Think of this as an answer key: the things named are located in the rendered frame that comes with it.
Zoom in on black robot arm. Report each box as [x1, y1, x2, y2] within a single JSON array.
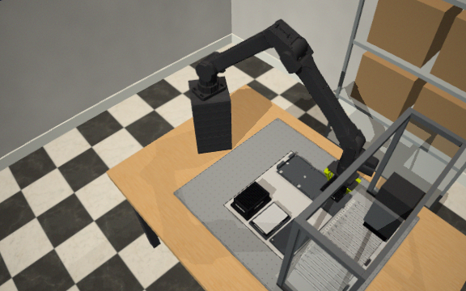
[[192, 19, 366, 168]]

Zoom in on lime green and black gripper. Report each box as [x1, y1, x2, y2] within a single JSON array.
[[324, 160, 361, 194]]

